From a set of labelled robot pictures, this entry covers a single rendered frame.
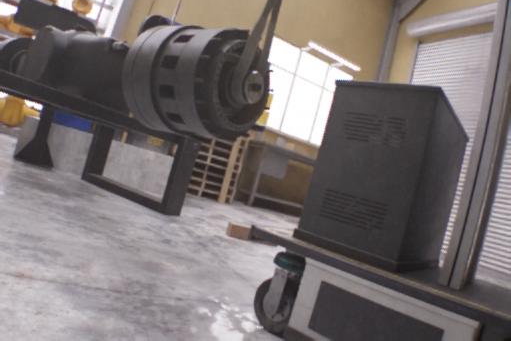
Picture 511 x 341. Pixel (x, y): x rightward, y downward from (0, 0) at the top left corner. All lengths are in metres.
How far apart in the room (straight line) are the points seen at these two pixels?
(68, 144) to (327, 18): 5.79
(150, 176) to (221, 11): 3.64
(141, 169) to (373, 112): 3.41
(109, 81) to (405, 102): 1.66
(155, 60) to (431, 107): 1.19
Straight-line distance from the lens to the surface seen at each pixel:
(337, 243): 1.12
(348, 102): 1.19
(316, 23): 7.96
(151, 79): 1.76
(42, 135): 4.02
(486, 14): 7.68
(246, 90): 1.63
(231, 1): 7.08
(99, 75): 2.34
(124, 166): 4.24
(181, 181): 3.02
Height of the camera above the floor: 0.46
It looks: 3 degrees up
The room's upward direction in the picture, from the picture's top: 16 degrees clockwise
